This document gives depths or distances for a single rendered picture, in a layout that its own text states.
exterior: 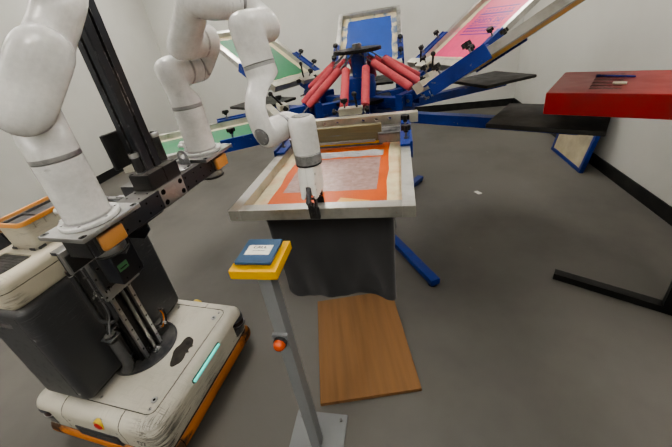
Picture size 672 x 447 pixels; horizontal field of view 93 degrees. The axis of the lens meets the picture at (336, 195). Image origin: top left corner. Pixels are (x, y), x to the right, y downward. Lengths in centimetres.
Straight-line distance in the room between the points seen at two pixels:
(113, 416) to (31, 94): 125
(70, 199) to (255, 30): 56
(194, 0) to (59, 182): 51
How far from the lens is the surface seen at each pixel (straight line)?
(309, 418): 144
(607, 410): 185
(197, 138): 118
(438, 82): 168
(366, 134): 148
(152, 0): 680
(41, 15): 87
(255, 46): 89
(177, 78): 114
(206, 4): 95
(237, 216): 108
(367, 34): 331
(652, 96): 163
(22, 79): 79
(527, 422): 172
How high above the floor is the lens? 146
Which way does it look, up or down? 27 degrees down
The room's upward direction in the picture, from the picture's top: 9 degrees counter-clockwise
